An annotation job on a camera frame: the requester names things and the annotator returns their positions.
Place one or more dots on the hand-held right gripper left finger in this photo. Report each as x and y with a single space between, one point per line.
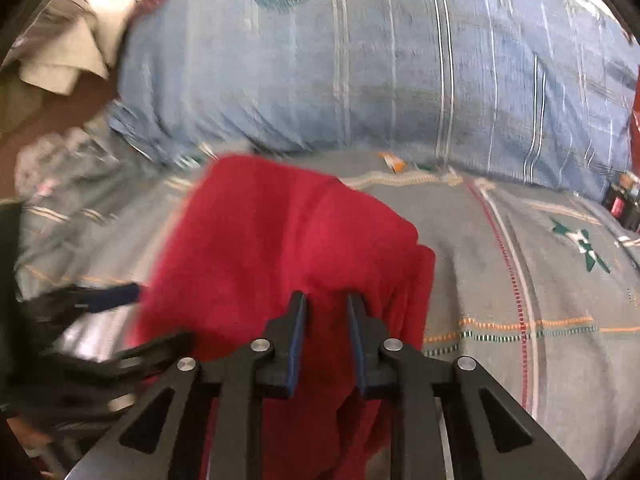
298 342

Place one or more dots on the small black container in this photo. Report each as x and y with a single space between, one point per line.
620 205

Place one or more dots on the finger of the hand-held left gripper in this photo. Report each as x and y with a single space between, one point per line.
112 296
150 351

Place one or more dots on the grey printed bed sheet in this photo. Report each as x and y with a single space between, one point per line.
500 270

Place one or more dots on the red plastic bag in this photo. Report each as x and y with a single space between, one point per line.
635 130

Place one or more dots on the blue plaid pillow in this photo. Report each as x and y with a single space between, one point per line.
380 70

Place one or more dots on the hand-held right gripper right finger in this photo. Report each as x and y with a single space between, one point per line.
356 342

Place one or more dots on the beige crumpled cloth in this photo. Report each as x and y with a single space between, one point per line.
60 45

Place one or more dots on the red small garment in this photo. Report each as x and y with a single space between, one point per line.
280 240

